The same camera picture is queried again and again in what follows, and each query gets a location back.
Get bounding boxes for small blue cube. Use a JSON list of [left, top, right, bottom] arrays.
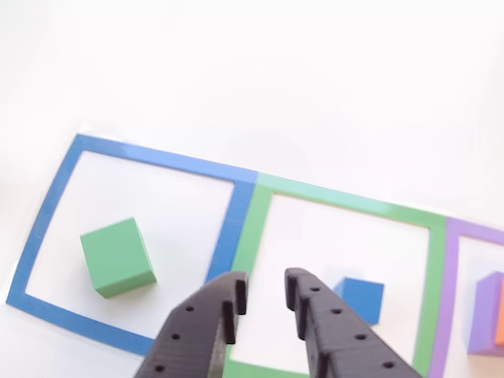
[[333, 277, 385, 326]]

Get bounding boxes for purple block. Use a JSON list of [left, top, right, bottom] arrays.
[[467, 270, 504, 358]]

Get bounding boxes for purple square frame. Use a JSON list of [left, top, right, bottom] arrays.
[[428, 216, 504, 378]]

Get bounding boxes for green square frame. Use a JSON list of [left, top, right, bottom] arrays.
[[224, 172, 448, 378]]

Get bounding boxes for orange cube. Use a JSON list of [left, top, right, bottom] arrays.
[[494, 281, 504, 347]]

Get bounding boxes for blue square frame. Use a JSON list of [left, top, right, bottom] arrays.
[[6, 133, 259, 358]]

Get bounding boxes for green cube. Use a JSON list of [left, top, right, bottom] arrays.
[[79, 217, 158, 299]]

